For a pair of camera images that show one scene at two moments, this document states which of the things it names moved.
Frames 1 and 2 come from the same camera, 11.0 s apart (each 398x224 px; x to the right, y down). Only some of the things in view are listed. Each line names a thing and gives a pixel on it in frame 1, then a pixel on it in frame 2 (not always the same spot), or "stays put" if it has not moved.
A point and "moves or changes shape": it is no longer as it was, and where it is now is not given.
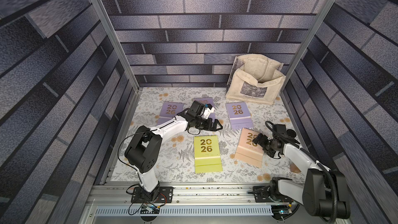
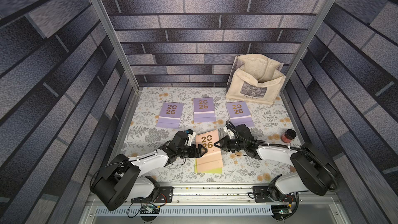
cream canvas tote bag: x=255 y=78 stays put
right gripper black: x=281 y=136 to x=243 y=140
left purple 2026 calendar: x=168 y=111 stays put
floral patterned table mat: x=227 y=154 stays put
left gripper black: x=210 y=125 to x=195 y=150
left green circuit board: x=149 y=209 stays put
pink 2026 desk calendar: x=247 y=151 moves or changes shape
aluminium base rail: x=114 y=204 stays put
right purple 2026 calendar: x=239 y=115 stays put
